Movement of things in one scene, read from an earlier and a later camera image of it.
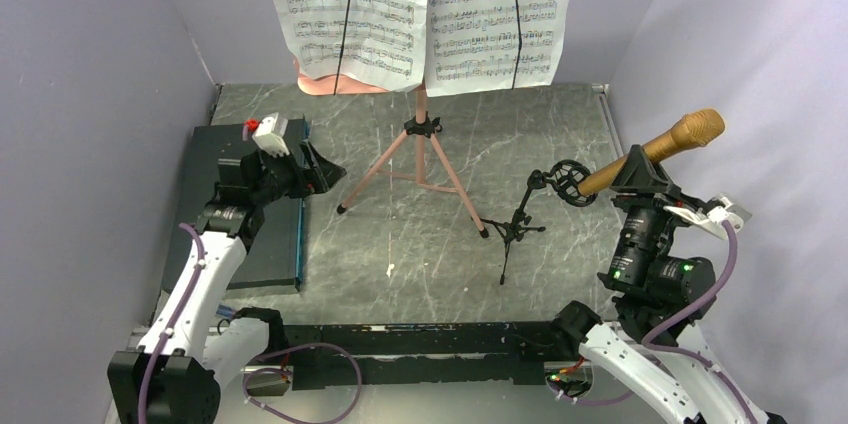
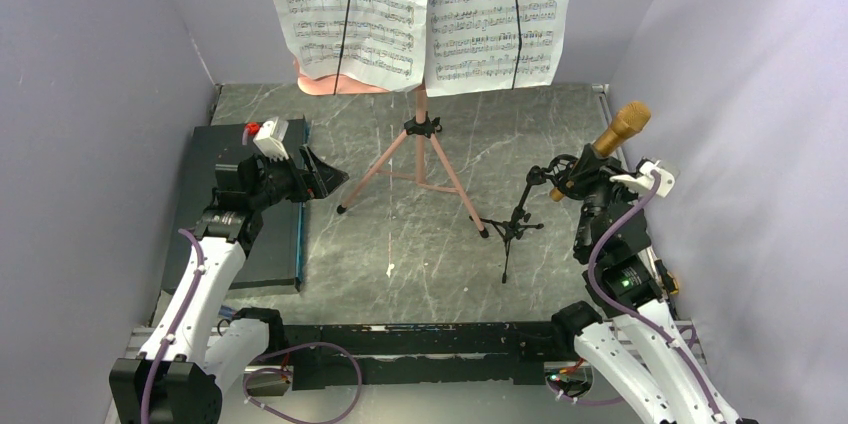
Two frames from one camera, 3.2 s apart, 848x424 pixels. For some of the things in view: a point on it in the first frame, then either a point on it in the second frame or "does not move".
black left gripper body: x=281 y=177 does not move
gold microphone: x=694 y=130 to x=629 y=121
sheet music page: x=385 y=36 does not move
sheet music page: x=497 y=15 does not move
